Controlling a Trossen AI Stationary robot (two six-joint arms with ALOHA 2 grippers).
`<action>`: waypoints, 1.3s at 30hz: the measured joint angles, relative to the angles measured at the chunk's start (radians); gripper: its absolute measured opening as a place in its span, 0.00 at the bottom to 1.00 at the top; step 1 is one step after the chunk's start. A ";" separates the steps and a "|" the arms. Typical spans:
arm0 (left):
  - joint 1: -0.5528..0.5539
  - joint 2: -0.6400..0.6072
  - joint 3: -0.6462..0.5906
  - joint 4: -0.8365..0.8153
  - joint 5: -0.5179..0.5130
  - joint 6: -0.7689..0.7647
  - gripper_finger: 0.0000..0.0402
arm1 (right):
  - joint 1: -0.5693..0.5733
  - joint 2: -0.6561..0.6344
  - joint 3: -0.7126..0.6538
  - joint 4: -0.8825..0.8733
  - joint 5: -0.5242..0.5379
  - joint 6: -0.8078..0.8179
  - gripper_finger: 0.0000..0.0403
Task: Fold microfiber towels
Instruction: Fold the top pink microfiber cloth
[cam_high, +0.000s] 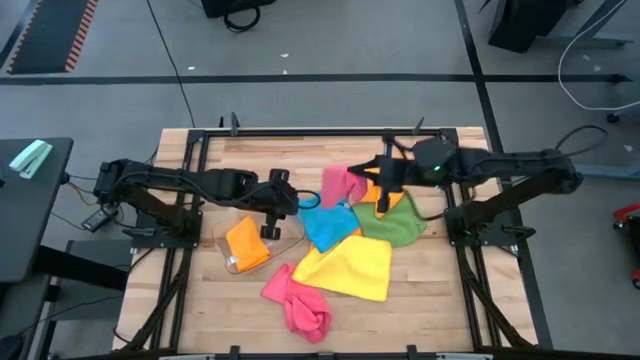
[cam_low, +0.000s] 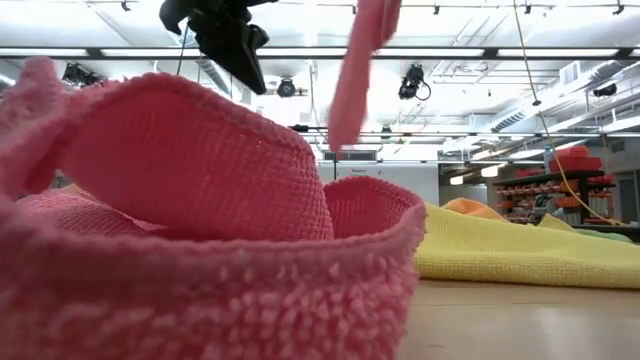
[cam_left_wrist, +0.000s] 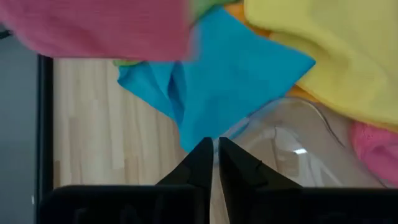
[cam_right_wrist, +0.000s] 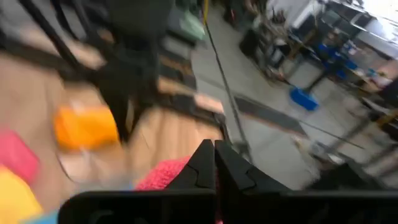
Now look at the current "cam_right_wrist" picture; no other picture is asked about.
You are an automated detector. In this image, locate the yellow microfiber towel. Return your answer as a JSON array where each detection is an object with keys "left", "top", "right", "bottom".
[{"left": 0, "top": 164, "right": 44, "bottom": 224}]

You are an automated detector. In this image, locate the blue plastic bin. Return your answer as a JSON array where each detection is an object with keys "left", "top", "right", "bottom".
[{"left": 290, "top": 86, "right": 320, "bottom": 112}]

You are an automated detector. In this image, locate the pink microfiber towel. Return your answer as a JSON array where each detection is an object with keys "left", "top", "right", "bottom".
[
  {"left": 135, "top": 155, "right": 224, "bottom": 224},
  {"left": 0, "top": 129, "right": 40, "bottom": 185}
]

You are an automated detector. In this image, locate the yellow cable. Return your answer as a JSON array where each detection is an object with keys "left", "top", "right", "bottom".
[{"left": 201, "top": 0, "right": 211, "bottom": 29}]

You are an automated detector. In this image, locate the orange microfiber towel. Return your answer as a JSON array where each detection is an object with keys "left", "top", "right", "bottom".
[{"left": 53, "top": 105, "right": 121, "bottom": 152}]

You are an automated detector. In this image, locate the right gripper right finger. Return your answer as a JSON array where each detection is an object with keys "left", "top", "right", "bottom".
[{"left": 215, "top": 139, "right": 398, "bottom": 224}]

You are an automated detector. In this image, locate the mint green stapler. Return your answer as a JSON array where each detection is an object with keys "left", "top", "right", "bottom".
[{"left": 179, "top": 11, "right": 206, "bottom": 42}]

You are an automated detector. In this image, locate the blue microfiber towel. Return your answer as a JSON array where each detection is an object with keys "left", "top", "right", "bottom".
[{"left": 18, "top": 210, "right": 60, "bottom": 224}]

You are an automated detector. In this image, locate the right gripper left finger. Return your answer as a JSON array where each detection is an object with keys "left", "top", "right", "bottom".
[{"left": 58, "top": 139, "right": 217, "bottom": 224}]

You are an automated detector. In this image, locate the clear plastic bin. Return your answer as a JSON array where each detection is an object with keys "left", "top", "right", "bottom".
[{"left": 54, "top": 98, "right": 137, "bottom": 190}]

